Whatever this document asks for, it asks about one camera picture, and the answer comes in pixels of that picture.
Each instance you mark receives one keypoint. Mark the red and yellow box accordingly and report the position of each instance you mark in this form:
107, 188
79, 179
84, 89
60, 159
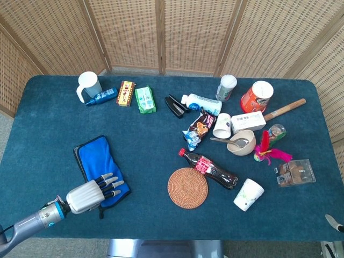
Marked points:
125, 93

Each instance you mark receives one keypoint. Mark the white cardboard box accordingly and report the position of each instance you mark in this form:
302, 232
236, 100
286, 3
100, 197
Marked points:
248, 122

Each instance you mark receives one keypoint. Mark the beige spoon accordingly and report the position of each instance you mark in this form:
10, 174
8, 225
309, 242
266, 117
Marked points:
242, 142

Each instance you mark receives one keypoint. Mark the cola bottle with red label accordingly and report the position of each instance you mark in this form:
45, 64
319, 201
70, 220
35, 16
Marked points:
209, 168

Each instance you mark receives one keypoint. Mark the pink feather shuttlecock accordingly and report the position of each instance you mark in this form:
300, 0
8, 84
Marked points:
276, 154

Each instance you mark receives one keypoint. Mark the brown and blue snack bag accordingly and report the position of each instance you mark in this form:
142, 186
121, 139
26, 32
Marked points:
199, 129

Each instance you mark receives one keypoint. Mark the small white paper cup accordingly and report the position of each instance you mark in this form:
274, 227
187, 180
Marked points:
222, 125

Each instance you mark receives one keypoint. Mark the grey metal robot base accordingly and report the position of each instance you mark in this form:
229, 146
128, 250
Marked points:
161, 250

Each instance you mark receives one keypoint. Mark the white bottle with blue label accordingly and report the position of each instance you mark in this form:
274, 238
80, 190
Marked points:
205, 104

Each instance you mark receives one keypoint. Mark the round woven rattan coaster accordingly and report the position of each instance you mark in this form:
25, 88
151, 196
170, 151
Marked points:
188, 188

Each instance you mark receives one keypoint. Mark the beige bowl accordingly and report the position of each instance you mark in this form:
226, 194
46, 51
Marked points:
236, 151

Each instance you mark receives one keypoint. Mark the white and green canister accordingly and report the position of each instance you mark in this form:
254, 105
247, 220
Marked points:
225, 88

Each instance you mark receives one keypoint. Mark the small clear wrapped jar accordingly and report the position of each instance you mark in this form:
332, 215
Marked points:
276, 130

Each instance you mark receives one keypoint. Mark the orange instant noodle cup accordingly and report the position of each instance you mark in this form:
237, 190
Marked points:
254, 100

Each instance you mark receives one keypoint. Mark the paper cup with green print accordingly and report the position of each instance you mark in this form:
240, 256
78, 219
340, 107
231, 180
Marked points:
248, 194

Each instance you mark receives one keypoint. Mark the grey and blue cloth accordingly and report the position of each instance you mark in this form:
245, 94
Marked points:
96, 158

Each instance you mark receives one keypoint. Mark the blue spray bottle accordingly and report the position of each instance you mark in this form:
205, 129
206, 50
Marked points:
103, 96

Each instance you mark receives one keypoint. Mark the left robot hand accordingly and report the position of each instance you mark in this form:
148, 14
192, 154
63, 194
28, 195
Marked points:
83, 197

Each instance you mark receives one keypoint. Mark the clear plastic snack box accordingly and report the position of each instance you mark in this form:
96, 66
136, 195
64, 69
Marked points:
295, 173

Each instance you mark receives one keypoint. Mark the green wet wipes pack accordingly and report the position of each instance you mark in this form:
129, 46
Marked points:
145, 100

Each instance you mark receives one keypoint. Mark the woven bamboo screen panel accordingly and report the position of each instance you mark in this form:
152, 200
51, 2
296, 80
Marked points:
196, 32
126, 32
274, 35
53, 35
13, 75
328, 80

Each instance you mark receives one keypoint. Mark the black stapler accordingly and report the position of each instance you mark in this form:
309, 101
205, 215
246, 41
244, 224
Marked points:
174, 106

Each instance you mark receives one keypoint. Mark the blue carpet table cover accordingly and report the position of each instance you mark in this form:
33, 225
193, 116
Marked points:
150, 134

